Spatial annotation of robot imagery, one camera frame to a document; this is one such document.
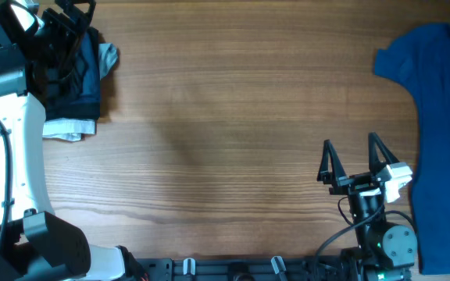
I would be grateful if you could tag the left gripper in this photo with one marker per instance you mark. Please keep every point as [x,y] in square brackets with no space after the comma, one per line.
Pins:
[51,20]

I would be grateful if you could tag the folded blue garment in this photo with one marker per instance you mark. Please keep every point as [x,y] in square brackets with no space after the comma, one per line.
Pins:
[90,66]

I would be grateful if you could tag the black polo shirt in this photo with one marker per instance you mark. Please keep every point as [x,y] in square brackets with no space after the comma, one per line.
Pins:
[66,71]

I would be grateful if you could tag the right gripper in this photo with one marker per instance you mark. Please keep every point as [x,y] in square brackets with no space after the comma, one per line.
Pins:
[360,183]

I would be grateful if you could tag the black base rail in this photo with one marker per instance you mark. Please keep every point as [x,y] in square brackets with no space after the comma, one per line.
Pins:
[276,268]

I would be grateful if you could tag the blue shirt on right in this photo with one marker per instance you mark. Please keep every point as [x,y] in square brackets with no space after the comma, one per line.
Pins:
[420,62]

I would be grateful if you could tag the folded white garment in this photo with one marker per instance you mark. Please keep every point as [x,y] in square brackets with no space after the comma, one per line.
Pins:
[72,130]

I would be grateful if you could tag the folded black garment underneath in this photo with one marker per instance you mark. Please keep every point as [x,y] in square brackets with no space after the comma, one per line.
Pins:
[72,113]

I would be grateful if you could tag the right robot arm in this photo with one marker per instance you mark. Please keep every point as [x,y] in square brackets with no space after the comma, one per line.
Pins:
[387,240]

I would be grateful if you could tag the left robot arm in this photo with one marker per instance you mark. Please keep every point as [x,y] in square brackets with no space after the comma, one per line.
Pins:
[37,58]

